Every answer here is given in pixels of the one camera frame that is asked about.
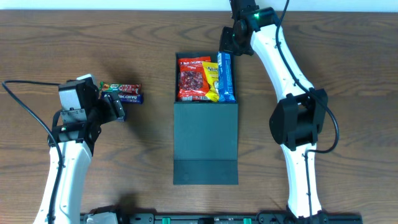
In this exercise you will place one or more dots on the green red KitKat bar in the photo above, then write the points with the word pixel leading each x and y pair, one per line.
pixel 117 87

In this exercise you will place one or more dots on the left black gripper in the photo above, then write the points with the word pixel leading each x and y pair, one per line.
pixel 110 113

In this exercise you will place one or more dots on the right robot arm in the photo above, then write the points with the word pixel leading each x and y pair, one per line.
pixel 299 115

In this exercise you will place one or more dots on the yellow Hacks candy bag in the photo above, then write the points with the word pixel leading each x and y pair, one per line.
pixel 211 72

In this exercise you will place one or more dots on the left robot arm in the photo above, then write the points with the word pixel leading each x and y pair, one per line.
pixel 75 129

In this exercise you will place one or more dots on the red Hacks candy bag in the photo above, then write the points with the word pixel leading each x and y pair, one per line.
pixel 192 79

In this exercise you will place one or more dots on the dark green box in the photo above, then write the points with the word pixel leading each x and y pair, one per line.
pixel 205 143

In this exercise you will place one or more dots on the blue Oreo wrapper pack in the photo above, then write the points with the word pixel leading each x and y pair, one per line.
pixel 225 78

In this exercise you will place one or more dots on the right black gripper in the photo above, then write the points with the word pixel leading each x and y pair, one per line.
pixel 226 40

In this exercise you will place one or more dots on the small blue candy box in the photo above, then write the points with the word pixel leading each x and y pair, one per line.
pixel 122 118

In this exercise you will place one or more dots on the blue Dairy Milk bar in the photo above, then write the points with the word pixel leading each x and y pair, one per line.
pixel 123 97

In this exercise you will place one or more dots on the black mounting rail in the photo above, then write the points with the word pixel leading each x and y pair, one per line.
pixel 262 218

